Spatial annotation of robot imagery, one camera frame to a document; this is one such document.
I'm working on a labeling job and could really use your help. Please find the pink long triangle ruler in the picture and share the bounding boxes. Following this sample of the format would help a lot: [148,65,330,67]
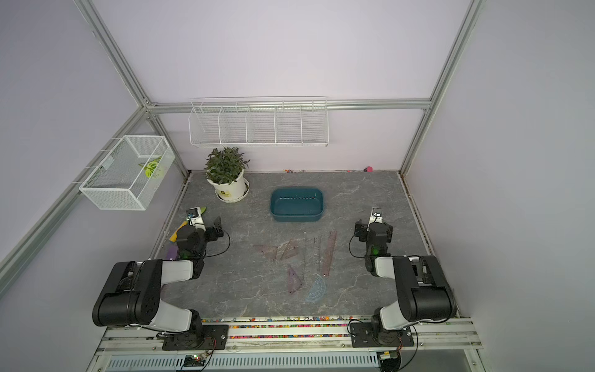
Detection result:
[253,245,280,262]

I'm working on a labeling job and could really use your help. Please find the blue protractor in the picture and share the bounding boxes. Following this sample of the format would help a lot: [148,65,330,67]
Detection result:
[305,275,327,303]

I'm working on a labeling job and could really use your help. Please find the pink small triangle ruler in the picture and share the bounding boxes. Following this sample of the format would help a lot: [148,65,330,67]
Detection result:
[279,239,300,261]

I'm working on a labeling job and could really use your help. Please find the clear straight ruler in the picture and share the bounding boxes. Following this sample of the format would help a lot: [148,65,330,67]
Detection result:
[301,232,309,286]

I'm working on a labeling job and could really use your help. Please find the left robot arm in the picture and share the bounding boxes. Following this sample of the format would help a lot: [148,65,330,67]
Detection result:
[91,218,225,337]

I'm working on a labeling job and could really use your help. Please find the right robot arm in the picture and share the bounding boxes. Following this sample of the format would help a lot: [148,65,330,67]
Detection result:
[353,215,456,333]

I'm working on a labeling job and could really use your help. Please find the teal plastic storage box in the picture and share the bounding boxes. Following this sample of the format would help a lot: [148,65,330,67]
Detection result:
[270,187,325,223]

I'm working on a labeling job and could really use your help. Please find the green yellow toy shovel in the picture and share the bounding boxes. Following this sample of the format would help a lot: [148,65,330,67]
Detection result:
[169,207,207,243]

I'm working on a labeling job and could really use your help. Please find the purple pink toy spatula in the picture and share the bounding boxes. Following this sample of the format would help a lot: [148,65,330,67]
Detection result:
[165,244,180,260]

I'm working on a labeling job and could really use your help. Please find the potted green plant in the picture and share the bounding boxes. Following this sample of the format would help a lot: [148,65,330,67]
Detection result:
[205,147,249,203]

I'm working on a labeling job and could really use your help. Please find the green toy in basket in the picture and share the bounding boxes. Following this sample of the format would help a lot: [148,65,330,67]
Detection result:
[139,157,165,179]

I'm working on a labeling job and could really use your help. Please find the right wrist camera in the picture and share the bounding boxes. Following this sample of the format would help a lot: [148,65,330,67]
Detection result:
[368,207,384,225]

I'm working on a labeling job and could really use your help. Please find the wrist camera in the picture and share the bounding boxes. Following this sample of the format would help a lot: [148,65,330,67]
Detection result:
[368,207,384,225]
[186,207,206,230]

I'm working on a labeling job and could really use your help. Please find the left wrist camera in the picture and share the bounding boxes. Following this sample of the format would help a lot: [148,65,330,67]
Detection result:
[186,207,206,230]

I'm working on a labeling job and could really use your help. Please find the white wire side basket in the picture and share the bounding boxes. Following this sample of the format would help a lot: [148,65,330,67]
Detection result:
[79,135,175,211]

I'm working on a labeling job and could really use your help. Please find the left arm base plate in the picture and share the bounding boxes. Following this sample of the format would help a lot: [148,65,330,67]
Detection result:
[162,324,229,351]

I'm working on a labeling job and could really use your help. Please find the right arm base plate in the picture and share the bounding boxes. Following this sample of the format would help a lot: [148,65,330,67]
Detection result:
[346,319,415,349]

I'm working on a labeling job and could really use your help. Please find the white wire wall shelf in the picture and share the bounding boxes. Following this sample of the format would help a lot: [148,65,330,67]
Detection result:
[188,96,329,147]

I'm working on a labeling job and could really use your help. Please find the aluminium rail front frame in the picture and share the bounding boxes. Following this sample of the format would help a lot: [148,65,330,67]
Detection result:
[87,316,492,371]

